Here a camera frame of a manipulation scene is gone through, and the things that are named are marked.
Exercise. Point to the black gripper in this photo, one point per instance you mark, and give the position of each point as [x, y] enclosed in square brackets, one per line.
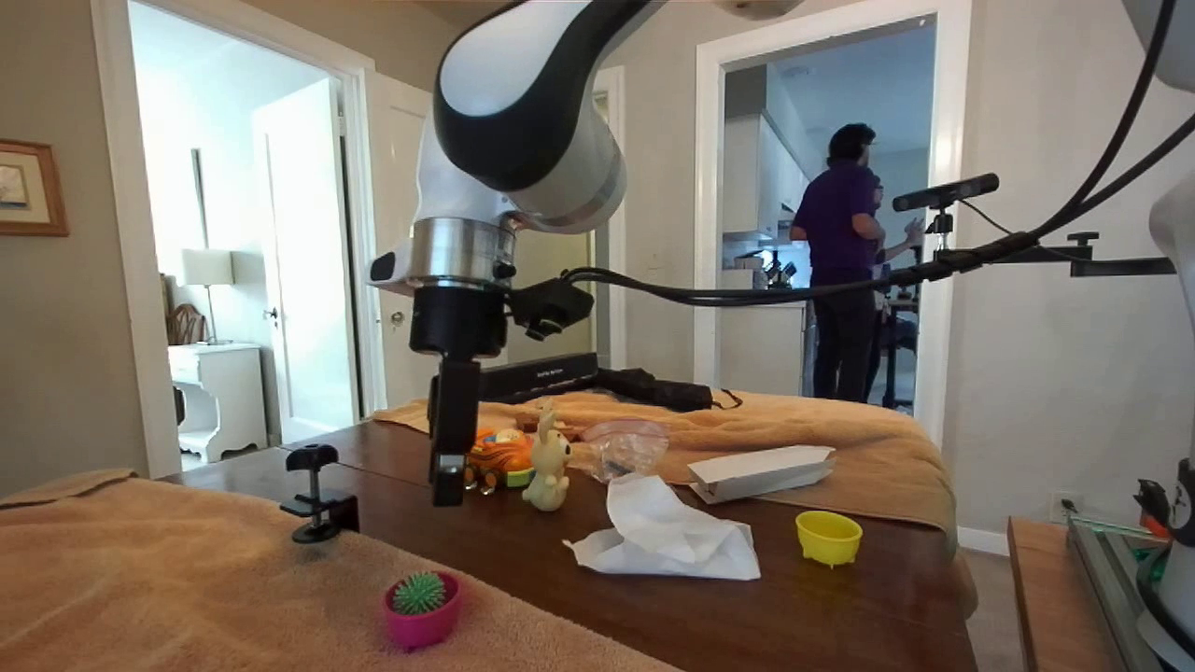
[457, 321]

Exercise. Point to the green spiky ball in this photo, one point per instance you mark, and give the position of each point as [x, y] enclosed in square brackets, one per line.
[420, 595]

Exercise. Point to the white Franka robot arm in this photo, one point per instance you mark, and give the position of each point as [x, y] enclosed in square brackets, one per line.
[524, 115]

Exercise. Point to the yellow bowl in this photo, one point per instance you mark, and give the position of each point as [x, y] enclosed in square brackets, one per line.
[825, 541]

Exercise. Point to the orange plush cat toy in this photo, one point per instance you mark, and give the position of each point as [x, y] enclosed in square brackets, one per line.
[501, 456]

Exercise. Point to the cream bunny toy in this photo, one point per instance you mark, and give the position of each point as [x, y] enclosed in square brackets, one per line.
[545, 467]

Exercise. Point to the long black case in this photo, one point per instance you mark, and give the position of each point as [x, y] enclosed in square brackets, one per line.
[544, 375]

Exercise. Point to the black table clamp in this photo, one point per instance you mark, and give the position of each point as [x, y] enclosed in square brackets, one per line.
[324, 516]

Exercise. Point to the clear plastic bag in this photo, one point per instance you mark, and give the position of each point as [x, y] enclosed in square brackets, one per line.
[626, 450]

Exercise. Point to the crumpled white tissue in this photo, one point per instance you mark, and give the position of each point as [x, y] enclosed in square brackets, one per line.
[667, 537]

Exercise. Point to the black fabric bag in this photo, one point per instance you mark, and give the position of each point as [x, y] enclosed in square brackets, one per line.
[667, 391]

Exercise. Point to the white desk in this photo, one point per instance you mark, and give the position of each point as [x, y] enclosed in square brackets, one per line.
[227, 394]

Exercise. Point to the white interior door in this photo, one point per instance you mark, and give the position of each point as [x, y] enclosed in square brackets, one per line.
[305, 249]

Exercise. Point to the plain orange towel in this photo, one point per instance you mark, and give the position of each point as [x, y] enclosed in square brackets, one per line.
[172, 584]

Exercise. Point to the long white cardboard box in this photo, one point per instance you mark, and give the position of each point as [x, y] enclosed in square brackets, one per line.
[761, 471]

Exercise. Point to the white table lamp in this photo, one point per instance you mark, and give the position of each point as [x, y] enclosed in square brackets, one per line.
[206, 268]

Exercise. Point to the orange towel under clutter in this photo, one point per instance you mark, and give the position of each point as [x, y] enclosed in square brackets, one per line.
[870, 452]

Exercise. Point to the person in purple shirt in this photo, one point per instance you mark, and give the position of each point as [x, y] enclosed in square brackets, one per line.
[843, 224]

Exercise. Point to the wooden stand platform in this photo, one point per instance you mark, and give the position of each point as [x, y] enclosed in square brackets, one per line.
[1038, 600]

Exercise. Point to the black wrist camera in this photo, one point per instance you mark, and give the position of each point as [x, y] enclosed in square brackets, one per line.
[549, 308]

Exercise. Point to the brown wooden picture frame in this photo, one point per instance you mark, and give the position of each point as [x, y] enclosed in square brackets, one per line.
[26, 187]

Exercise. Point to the black stereo camera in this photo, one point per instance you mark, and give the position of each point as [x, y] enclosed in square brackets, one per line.
[946, 191]

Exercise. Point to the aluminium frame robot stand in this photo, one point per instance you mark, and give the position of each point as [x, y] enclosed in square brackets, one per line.
[1122, 600]

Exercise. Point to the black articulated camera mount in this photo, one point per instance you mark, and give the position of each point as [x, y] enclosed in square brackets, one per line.
[1108, 263]

